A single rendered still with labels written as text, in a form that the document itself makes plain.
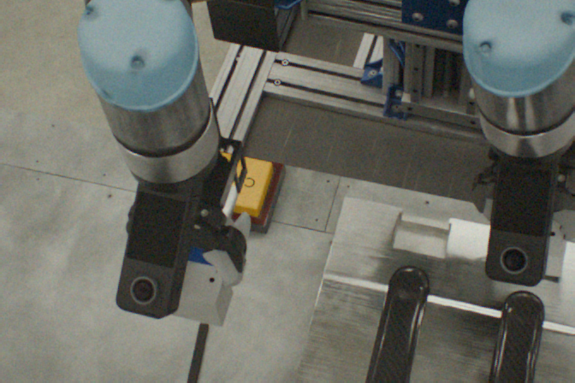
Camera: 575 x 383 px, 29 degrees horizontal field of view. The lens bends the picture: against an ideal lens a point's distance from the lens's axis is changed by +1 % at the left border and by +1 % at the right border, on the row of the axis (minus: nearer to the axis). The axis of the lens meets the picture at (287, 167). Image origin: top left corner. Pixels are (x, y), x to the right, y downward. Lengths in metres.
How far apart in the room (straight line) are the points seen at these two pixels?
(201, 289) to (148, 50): 0.34
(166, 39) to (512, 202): 0.32
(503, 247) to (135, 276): 0.29
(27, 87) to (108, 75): 1.65
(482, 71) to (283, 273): 0.49
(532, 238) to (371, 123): 1.09
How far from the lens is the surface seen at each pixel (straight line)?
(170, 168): 0.80
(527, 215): 0.89
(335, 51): 2.04
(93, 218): 1.23
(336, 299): 1.06
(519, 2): 0.73
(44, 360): 1.18
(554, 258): 1.03
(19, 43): 2.44
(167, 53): 0.71
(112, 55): 0.71
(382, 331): 1.05
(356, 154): 1.92
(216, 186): 0.89
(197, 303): 1.00
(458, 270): 1.07
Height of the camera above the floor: 1.86
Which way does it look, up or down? 60 degrees down
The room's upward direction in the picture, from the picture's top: 8 degrees counter-clockwise
